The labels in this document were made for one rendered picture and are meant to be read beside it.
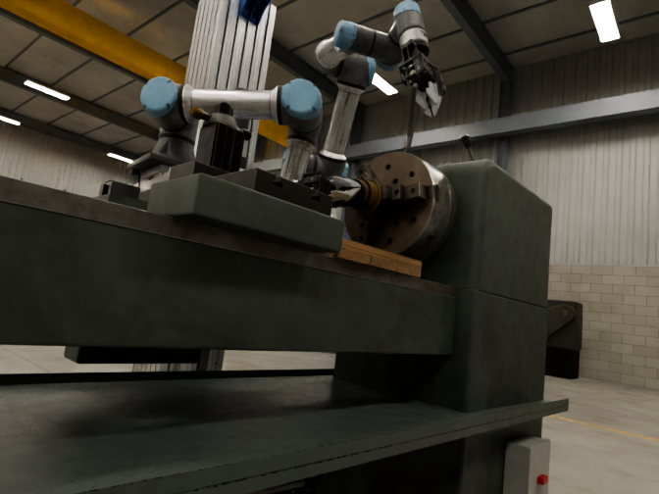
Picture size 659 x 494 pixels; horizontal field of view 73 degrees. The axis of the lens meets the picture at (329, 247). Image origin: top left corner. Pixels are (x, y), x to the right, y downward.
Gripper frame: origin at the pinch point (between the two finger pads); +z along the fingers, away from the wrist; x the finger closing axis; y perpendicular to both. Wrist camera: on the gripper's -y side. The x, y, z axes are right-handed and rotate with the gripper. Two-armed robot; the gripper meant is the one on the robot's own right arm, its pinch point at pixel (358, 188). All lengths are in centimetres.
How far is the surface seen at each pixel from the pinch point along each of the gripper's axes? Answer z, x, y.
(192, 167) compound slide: -6.6, -6.9, 42.2
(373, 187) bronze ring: 0.8, 1.6, -5.1
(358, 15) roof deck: -595, 652, -608
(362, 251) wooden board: 14.8, -18.7, 13.2
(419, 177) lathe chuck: 7.3, 7.0, -16.4
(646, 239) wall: -90, 189, -1015
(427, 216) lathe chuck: 10.8, -3.9, -16.4
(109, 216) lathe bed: 14, -23, 63
